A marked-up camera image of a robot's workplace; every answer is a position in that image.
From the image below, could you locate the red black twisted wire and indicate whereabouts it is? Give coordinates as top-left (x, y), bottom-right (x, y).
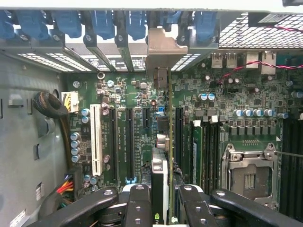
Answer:
top-left (222, 60), bottom-right (303, 79)

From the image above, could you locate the blue card retention clip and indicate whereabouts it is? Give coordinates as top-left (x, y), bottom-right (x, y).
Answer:
top-left (163, 10), bottom-right (182, 26)
top-left (0, 10), bottom-right (15, 46)
top-left (51, 10), bottom-right (83, 39)
top-left (193, 10), bottom-right (218, 44)
top-left (16, 9), bottom-right (49, 40)
top-left (90, 10), bottom-right (116, 40)
top-left (125, 10), bottom-right (148, 41)

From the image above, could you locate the green RAM stick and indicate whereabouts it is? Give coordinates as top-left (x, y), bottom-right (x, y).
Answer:
top-left (190, 120), bottom-right (204, 189)

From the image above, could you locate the red yellow wire bundle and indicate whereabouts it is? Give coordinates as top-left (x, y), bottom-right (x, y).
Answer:
top-left (56, 174), bottom-right (74, 206)

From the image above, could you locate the metal CPU socket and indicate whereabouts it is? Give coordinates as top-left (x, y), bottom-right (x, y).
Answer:
top-left (220, 141), bottom-right (279, 204)

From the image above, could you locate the green motherboard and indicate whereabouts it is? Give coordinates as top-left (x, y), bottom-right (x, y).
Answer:
top-left (63, 53), bottom-right (303, 213)

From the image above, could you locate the long black expansion slot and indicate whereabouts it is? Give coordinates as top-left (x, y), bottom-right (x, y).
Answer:
top-left (125, 106), bottom-right (135, 185)
top-left (108, 106), bottom-right (118, 182)

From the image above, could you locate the black open PC case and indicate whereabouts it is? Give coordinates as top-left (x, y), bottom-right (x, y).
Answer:
top-left (0, 0), bottom-right (303, 227)

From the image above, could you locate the black sleeved cable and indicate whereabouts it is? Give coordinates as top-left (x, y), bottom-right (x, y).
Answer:
top-left (32, 91), bottom-right (73, 171)

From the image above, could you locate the white expansion slot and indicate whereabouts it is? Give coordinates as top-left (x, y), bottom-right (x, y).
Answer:
top-left (90, 104), bottom-right (103, 177)

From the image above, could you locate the short black expansion slot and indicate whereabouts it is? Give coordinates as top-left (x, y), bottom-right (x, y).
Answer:
top-left (143, 106), bottom-right (152, 130)

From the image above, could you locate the white power connector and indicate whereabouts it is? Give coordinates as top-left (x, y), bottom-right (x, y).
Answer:
top-left (61, 91), bottom-right (80, 114)

